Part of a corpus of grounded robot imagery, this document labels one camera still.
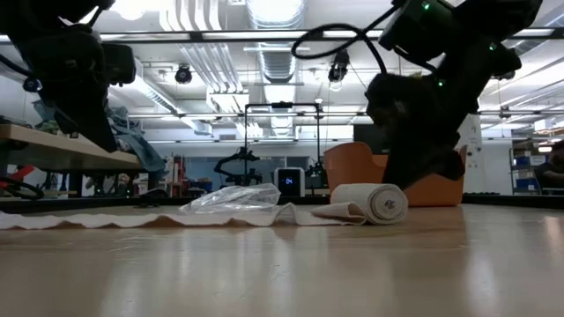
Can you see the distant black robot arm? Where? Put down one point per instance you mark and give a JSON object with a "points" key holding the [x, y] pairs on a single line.
{"points": [[241, 155]]}

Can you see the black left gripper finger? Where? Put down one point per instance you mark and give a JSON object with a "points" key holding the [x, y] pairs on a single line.
{"points": [[90, 121], [66, 124]]}

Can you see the black crossbar with light strips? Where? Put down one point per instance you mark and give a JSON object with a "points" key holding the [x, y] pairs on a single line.
{"points": [[194, 36]]}

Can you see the red object under bench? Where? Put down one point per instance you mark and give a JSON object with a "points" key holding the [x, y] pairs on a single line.
{"points": [[22, 171]]}

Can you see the white device with display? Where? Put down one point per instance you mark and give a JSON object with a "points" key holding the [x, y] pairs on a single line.
{"points": [[288, 181]]}

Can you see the person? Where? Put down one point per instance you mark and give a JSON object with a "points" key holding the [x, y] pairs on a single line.
{"points": [[551, 174]]}

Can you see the clear plastic bag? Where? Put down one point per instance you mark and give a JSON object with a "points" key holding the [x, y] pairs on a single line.
{"points": [[238, 198]]}

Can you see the shelf with blue bins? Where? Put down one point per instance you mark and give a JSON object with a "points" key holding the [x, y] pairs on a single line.
{"points": [[524, 184]]}

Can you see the white elastic bandage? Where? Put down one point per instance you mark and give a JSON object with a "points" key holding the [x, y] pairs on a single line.
{"points": [[374, 202]]}

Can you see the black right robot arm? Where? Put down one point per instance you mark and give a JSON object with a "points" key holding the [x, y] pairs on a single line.
{"points": [[476, 26]]}

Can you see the black monitor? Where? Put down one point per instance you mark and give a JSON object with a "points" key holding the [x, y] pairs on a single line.
{"points": [[368, 141]]}

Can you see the teal cloth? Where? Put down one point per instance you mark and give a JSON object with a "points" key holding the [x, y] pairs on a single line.
{"points": [[141, 152]]}

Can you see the black camera stand frame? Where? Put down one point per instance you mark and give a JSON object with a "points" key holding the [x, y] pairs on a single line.
{"points": [[282, 105]]}

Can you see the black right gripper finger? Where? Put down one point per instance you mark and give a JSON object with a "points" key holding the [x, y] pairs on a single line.
{"points": [[454, 163], [414, 169]]}

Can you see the black ceiling spotlight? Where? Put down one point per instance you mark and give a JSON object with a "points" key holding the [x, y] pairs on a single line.
{"points": [[31, 85], [183, 74], [339, 66]]}

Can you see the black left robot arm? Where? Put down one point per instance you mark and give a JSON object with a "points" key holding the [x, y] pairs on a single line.
{"points": [[44, 13]]}

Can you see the orange plastic basket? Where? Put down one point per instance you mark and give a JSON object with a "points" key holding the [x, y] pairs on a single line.
{"points": [[352, 165]]}

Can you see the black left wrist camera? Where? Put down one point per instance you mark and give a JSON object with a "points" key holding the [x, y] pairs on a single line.
{"points": [[119, 64]]}

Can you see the black aluminium table frame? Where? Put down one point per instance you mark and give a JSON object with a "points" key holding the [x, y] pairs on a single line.
{"points": [[88, 203]]}

